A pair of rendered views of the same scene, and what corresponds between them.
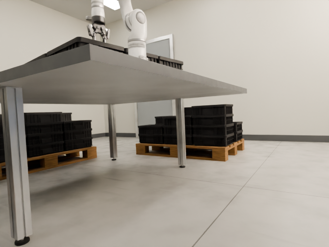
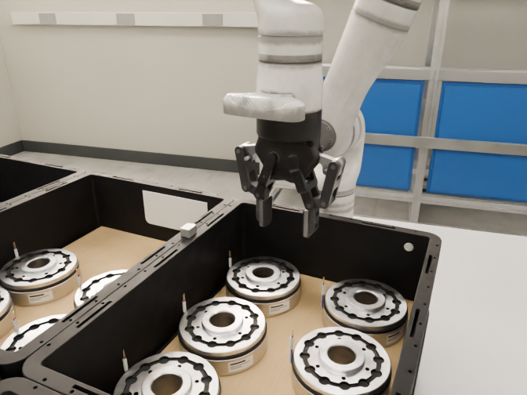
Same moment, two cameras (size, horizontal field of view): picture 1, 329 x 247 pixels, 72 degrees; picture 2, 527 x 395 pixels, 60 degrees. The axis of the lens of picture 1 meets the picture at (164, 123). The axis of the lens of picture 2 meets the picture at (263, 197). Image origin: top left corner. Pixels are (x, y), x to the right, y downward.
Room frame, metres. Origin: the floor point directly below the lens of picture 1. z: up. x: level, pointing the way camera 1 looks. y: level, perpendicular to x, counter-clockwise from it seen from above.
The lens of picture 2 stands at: (1.52, 0.85, 1.20)
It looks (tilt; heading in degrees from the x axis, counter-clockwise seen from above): 23 degrees down; 254
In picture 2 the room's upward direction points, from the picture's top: straight up
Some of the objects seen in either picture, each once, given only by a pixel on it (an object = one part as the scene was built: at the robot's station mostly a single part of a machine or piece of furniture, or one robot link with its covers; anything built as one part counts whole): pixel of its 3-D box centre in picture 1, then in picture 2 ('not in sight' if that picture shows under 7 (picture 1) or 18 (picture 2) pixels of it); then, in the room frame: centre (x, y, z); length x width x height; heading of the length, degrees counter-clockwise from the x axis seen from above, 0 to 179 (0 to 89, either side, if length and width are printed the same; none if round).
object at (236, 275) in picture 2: not in sight; (263, 277); (1.37, 0.33, 0.86); 0.10 x 0.10 x 0.01
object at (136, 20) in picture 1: (136, 28); (332, 150); (1.17, 0.12, 0.96); 0.09 x 0.09 x 0.17; 42
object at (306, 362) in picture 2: not in sight; (341, 360); (1.33, 0.51, 0.86); 0.10 x 0.10 x 0.01
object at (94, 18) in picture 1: (98, 25); (288, 141); (1.34, 0.36, 1.06); 0.08 x 0.08 x 0.09
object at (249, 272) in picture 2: not in sight; (263, 273); (1.37, 0.33, 0.86); 0.05 x 0.05 x 0.01
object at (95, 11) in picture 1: (96, 13); (281, 81); (1.36, 0.37, 1.13); 0.11 x 0.09 x 0.06; 44
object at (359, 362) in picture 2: not in sight; (341, 356); (1.33, 0.51, 0.86); 0.05 x 0.05 x 0.01
